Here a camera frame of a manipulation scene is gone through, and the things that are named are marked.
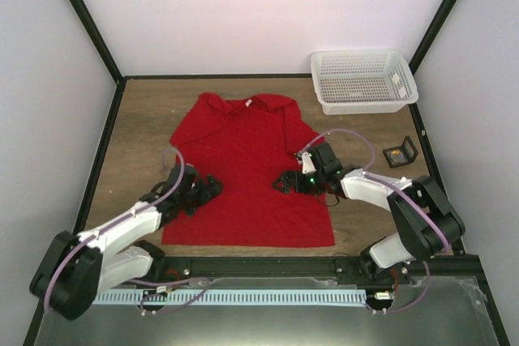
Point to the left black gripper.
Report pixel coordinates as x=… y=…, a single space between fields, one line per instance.
x=205 y=194

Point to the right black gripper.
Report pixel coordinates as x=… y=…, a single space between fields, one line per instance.
x=287 y=177

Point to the red t-shirt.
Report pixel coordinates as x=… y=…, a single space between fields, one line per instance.
x=247 y=144

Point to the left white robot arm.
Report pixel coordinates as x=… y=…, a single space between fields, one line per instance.
x=77 y=268

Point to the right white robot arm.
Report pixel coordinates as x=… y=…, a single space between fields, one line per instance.
x=426 y=221

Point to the black brooch box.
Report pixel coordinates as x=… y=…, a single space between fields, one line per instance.
x=401 y=155

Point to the white plastic basket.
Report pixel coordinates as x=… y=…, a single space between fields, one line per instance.
x=362 y=81

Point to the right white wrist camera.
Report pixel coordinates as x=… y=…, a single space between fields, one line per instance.
x=305 y=160

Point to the light blue cable duct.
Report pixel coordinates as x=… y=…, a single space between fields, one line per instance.
x=235 y=297

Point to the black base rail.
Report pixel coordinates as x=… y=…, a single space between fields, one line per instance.
x=344 y=269

